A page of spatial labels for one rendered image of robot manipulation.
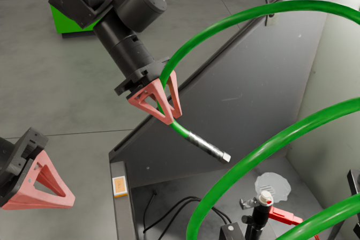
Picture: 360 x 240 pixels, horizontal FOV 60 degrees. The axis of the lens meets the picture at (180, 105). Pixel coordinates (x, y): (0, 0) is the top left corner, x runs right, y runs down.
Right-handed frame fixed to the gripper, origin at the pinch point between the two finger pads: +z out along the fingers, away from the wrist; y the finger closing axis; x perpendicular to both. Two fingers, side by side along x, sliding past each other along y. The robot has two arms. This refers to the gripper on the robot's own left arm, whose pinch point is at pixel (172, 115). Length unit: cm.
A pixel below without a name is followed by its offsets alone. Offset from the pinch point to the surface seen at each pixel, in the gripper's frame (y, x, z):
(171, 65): -1.9, -6.9, -6.7
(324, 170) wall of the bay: 35.3, -3.7, 35.2
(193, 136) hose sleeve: 2.8, 1.0, 5.4
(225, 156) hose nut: 5.8, -0.4, 12.1
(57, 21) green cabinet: 204, 214, -142
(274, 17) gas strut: 29.1, -15.9, -4.3
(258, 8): 0.2, -21.7, -5.7
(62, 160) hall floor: 78, 158, -10
